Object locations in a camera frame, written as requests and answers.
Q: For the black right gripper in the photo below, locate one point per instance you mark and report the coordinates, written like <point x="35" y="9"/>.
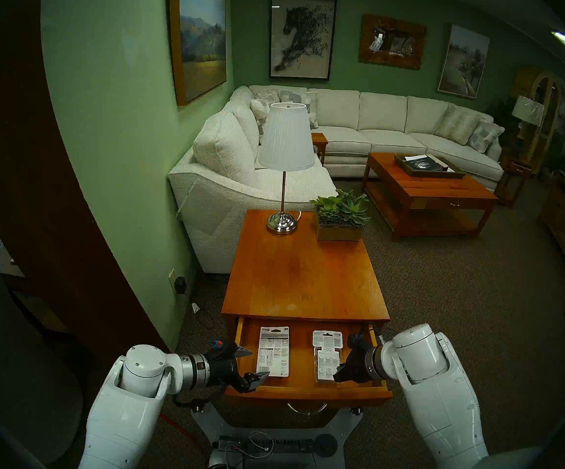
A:
<point x="358" y="363"/>

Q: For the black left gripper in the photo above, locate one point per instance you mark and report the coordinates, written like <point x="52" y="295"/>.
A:
<point x="221" y="370"/>

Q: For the small clear blister package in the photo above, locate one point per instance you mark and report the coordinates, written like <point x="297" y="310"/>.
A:
<point x="326" y="355"/>

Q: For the large white card package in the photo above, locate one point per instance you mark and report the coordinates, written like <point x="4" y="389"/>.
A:
<point x="272" y="351"/>

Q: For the orange wooden table drawer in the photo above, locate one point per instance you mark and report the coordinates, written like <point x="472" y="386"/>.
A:
<point x="302" y="360"/>

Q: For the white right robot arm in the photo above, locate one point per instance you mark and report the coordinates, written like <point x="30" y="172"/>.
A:
<point x="434" y="375"/>

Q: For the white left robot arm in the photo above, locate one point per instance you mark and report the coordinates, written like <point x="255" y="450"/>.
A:
<point x="121" y="414"/>

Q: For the orange wooden drawer side table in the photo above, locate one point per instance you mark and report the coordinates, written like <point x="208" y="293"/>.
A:
<point x="302" y="267"/>

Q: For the black star knob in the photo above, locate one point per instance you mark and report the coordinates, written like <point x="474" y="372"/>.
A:
<point x="356" y="412"/>
<point x="198" y="407"/>

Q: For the grey robot mobile base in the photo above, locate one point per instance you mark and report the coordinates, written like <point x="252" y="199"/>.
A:
<point x="214" y="426"/>

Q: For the black power strip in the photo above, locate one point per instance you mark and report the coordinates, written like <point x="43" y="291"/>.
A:
<point x="287" y="445"/>

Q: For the black power adapter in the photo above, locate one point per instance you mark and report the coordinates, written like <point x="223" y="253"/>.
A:
<point x="180" y="285"/>

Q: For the succulent plants in wooden planter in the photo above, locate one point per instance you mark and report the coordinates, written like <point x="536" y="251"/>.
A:
<point x="341" y="210"/>

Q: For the orange wooden coffee table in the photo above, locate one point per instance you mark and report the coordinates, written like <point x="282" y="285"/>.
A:
<point x="431" y="192"/>

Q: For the dark wooden serving tray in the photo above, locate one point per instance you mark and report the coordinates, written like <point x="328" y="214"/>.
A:
<point x="434" y="175"/>

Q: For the dark cover book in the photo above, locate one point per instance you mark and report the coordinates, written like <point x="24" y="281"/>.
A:
<point x="424" y="164"/>

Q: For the cream sectional sofa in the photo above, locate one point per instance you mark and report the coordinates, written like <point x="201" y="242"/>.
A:
<point x="223" y="150"/>

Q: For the small wooden end table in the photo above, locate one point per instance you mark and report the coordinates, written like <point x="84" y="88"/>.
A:
<point x="320" y="138"/>

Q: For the white shade chrome table lamp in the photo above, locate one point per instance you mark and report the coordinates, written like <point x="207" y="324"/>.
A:
<point x="286" y="131"/>

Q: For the dark brown wooden door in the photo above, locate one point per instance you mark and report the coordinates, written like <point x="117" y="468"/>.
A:
<point x="52" y="228"/>

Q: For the grey patchwork throw pillow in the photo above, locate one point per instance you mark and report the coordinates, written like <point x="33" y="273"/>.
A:
<point x="485" y="136"/>
<point x="312" y="109"/>

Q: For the small dark wooden side table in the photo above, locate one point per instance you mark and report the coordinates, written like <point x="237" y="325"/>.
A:
<point x="517" y="167"/>

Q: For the beige striped throw pillow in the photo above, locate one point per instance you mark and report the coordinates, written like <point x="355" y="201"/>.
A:
<point x="457" y="124"/>
<point x="266" y="95"/>

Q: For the tall dark green plant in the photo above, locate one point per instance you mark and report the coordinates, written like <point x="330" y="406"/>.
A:
<point x="502" y="116"/>

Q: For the plastic wrapped shade lamp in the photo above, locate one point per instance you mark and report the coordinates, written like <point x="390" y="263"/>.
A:
<point x="528" y="109"/>

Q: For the rustic wood framed mirror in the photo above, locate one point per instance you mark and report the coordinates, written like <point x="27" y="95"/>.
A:
<point x="366" y="40"/>

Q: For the framed tree landscape painting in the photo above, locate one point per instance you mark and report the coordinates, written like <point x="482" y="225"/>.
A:
<point x="463" y="60"/>

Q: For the arched light wood cabinet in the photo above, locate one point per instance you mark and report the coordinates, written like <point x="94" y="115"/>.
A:
<point x="556" y="104"/>

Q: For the black framed horse artwork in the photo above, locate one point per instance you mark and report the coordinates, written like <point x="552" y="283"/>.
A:
<point x="302" y="35"/>

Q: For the framed mountain landscape painting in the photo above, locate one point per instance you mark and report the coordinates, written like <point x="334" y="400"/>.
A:
<point x="201" y="43"/>

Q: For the beige wall outlet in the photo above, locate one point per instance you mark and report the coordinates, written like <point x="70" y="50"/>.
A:
<point x="171" y="278"/>

